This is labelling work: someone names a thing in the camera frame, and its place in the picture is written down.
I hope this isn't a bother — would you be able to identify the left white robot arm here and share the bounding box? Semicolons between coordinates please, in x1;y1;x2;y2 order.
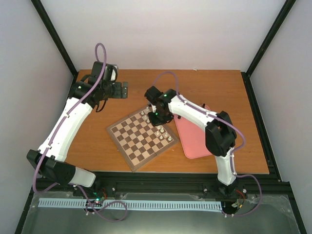
26;61;128;196

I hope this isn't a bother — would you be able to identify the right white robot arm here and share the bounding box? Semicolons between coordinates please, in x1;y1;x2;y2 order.
144;86;237;186

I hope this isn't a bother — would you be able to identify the wooden folding chess board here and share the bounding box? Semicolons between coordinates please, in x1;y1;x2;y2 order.
106;106;179;172

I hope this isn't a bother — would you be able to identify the pink rubber tray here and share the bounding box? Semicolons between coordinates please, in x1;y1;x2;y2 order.
172;104;212;159

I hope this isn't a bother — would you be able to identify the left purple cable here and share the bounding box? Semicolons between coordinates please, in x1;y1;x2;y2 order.
32;42;128;222

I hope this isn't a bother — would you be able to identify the purple cable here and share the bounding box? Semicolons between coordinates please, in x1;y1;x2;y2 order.
155;71;262;217
32;42;128;222

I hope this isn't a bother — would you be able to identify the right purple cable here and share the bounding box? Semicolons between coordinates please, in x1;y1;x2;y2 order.
155;71;262;217

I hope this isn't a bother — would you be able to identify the black aluminium frame rail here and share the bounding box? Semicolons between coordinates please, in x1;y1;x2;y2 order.
31;171;291;198

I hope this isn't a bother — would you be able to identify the light blue cable duct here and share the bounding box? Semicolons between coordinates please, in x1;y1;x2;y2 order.
38;198;222;212

